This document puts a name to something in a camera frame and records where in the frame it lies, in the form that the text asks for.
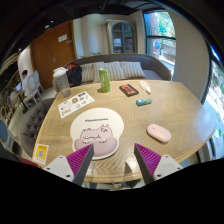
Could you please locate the black orange box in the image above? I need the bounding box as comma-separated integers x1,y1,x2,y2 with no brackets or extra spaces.
119,84,139,97

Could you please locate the striped cushion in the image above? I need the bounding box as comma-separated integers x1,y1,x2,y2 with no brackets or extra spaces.
81,63,94,82
120,61,145,79
93,61,125,83

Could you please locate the white hippo mouse pad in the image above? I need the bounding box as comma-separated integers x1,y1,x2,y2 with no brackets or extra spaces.
70,108,124,160

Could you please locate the yellow QR code sticker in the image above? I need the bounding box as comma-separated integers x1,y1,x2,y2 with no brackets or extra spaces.
33,144,49,165

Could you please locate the grey tufted chair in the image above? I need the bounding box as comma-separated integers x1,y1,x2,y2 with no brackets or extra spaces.
20,98,54,156

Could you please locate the white sticker sheet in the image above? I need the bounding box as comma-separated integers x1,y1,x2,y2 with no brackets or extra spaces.
58,91,94,118

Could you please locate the glass door cabinet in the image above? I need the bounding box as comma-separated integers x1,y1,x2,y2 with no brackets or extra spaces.
106,20,137,54

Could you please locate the wooden door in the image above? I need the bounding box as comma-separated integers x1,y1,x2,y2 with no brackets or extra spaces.
31,21,76,89

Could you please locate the small teal green pack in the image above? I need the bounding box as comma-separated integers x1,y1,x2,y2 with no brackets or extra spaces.
136,98,152,106

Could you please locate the pink computer mouse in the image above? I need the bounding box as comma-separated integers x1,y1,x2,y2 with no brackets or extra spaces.
147,124,171,143

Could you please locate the striped cushion left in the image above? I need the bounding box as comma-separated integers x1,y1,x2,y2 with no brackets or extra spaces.
81,63,94,82

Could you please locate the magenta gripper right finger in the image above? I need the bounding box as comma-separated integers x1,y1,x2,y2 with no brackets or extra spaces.
133,143,184,185

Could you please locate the grey curved sofa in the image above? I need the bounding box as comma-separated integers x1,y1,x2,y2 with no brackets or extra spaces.
65,53,171,81

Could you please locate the seated person in white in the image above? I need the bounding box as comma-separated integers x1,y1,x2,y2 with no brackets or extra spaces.
22,70,30,97

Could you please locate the striped cushion middle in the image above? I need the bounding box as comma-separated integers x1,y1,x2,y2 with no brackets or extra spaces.
93,61,125,83

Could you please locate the green drink can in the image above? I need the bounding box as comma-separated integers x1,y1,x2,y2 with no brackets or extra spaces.
99,68,110,93

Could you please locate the black backpack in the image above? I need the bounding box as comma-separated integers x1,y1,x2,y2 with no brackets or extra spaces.
66,63,82,86

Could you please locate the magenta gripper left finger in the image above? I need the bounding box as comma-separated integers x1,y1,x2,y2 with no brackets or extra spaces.
43,143,95,187

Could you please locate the striped cushion right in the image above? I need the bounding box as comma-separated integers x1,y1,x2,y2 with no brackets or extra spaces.
120,61,145,79

